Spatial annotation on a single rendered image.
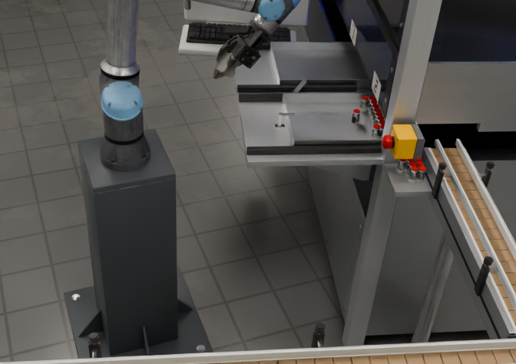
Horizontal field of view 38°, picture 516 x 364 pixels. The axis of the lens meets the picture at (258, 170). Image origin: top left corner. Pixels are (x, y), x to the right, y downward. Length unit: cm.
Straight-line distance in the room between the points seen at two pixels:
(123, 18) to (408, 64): 80
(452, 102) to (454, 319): 96
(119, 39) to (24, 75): 214
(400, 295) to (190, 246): 96
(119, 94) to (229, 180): 139
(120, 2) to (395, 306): 137
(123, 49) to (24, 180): 145
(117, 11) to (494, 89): 107
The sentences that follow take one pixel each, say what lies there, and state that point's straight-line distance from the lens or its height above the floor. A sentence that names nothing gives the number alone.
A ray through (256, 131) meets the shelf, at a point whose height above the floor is 88.
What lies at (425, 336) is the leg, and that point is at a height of 35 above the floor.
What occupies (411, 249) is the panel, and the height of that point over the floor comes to 52.
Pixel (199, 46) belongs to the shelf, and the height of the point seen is 80.
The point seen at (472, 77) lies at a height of 117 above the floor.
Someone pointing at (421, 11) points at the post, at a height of 136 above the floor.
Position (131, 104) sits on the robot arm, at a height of 101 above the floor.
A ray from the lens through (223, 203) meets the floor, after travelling 333.
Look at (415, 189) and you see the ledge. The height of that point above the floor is 88.
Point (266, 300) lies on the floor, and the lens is 293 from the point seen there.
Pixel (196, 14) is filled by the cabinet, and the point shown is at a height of 83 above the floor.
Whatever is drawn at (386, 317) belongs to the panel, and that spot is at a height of 19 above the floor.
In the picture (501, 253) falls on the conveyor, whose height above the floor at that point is 93.
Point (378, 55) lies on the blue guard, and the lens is 226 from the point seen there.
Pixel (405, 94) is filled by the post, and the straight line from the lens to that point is 208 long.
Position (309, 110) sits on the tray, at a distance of 237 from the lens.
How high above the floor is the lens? 218
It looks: 38 degrees down
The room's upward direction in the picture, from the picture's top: 4 degrees clockwise
